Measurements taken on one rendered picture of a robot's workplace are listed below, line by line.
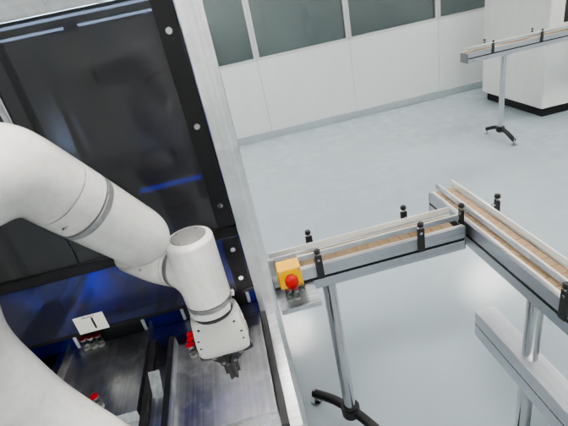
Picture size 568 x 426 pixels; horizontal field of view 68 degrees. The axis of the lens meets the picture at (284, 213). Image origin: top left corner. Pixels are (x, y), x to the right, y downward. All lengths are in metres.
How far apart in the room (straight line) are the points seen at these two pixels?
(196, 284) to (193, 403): 0.52
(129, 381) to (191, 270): 0.67
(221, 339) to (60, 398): 0.35
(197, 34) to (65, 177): 0.60
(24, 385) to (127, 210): 0.22
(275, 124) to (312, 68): 0.88
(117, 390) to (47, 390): 0.78
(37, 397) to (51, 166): 0.25
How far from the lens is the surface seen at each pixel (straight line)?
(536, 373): 1.64
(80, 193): 0.54
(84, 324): 1.38
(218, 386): 1.21
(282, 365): 1.20
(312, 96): 5.91
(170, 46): 1.05
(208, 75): 1.05
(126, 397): 1.31
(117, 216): 0.57
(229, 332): 0.83
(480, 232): 1.54
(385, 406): 2.19
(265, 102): 5.81
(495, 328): 1.75
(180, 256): 0.71
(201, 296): 0.75
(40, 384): 0.56
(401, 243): 1.48
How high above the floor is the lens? 1.75
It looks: 27 degrees down
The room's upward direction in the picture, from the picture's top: 12 degrees counter-clockwise
